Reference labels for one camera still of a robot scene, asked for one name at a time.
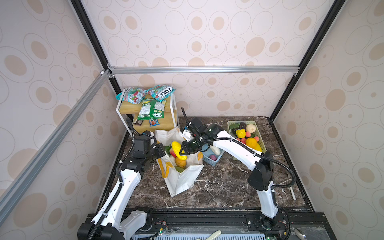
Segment white wire wooden shelf rack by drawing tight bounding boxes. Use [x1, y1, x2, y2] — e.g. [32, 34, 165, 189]
[116, 87, 180, 136]

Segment teal Fox's candy bag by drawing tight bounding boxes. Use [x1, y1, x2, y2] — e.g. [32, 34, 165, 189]
[146, 85, 175, 102]

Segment orange fruit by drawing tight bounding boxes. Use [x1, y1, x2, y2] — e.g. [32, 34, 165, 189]
[175, 158, 187, 169]

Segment green snack packet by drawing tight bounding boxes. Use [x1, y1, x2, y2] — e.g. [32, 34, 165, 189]
[137, 99, 167, 121]

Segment yellow mango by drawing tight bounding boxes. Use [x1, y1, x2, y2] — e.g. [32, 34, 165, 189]
[171, 141, 187, 160]

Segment green plastic fruit basket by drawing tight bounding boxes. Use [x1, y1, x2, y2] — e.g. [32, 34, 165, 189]
[227, 120, 267, 153]

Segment white grocery bag yellow handles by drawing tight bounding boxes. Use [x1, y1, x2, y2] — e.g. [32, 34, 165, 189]
[155, 128, 204, 198]

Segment red yellow peach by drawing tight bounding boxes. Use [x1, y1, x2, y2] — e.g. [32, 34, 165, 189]
[170, 148, 177, 158]

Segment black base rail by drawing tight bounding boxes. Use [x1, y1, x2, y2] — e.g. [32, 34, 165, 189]
[78, 208, 337, 240]

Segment blue plastic vegetable basket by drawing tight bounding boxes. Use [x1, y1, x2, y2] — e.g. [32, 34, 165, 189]
[202, 144, 225, 167]

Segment red green candy bag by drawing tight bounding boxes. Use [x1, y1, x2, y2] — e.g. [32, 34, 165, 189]
[116, 87, 147, 105]

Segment yellow bell pepper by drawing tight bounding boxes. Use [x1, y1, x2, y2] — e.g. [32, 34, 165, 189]
[236, 129, 247, 139]

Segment left slanted aluminium frame bar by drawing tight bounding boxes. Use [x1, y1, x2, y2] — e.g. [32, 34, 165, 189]
[1, 70, 111, 225]

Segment small purple onion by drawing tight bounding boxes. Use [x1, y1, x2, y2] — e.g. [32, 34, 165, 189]
[209, 155, 217, 161]

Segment horizontal aluminium frame bar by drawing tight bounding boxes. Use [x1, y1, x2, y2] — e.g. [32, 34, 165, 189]
[110, 66, 300, 75]

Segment white pen on table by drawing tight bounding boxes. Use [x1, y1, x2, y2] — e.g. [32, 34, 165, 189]
[290, 187, 297, 201]

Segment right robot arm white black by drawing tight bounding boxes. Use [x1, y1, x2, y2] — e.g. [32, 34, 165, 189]
[179, 118, 296, 230]

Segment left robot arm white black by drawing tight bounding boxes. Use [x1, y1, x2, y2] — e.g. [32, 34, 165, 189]
[77, 131, 166, 240]

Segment small blue red candy packet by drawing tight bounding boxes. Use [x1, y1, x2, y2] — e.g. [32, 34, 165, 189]
[149, 119, 160, 127]

